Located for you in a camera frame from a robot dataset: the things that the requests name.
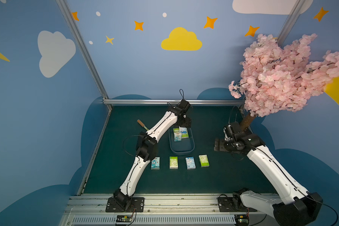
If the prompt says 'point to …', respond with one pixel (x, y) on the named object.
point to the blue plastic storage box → (186, 145)
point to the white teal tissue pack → (176, 130)
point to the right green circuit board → (241, 220)
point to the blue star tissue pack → (190, 164)
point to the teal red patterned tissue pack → (155, 163)
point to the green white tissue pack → (173, 162)
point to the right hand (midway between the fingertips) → (223, 144)
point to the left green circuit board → (124, 218)
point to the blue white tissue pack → (177, 136)
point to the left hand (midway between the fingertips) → (185, 122)
